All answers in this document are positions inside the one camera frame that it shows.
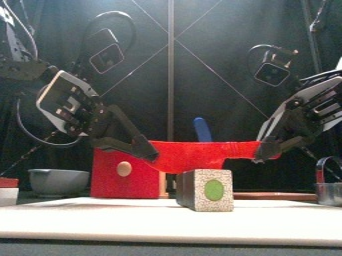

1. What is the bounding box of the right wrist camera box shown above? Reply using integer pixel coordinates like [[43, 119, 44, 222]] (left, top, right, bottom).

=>
[[253, 44, 301, 88]]

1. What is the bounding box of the white cutting board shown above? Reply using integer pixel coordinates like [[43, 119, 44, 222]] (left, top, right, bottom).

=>
[[0, 195, 342, 249]]

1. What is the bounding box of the blue toy utensil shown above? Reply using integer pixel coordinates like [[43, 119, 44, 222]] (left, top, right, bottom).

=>
[[193, 116, 215, 143]]

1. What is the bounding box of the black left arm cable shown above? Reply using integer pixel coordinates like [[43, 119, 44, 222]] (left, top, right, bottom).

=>
[[15, 95, 86, 148]]

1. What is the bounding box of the grey-blue bowl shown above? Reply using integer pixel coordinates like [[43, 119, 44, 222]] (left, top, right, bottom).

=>
[[27, 167, 91, 198]]

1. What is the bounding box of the thin white diagonal cord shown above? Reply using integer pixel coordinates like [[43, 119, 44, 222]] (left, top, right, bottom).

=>
[[101, 0, 225, 98], [133, 0, 270, 120]]

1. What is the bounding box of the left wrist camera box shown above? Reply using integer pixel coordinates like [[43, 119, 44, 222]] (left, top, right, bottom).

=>
[[82, 27, 127, 76]]

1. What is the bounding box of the black camera cable loop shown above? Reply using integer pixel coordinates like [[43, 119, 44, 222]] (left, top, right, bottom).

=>
[[82, 10, 138, 64]]

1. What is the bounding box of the red toy knife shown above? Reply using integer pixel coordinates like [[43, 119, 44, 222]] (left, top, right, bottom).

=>
[[147, 139, 284, 175]]

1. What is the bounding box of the green toy sushi roll piece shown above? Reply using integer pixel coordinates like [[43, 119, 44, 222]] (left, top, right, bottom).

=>
[[175, 168, 235, 213]]

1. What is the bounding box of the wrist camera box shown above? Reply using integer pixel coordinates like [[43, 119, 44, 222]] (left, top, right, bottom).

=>
[[82, 27, 127, 76], [253, 44, 301, 88]]

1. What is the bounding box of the vertical metal frame pole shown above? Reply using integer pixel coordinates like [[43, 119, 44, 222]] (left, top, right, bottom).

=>
[[167, 0, 177, 142]]

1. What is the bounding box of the small metal cup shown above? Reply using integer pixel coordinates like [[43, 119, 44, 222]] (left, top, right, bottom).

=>
[[314, 155, 342, 207]]

